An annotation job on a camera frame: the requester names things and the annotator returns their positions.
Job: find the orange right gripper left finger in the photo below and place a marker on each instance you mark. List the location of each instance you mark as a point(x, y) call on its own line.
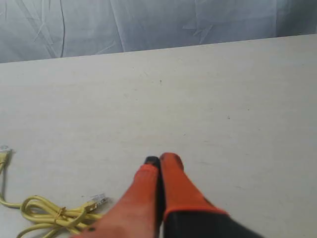
point(137, 213)

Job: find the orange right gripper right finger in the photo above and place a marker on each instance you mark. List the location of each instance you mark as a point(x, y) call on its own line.
point(188, 214)

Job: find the white backdrop curtain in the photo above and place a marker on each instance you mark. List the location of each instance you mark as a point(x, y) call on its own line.
point(48, 29)

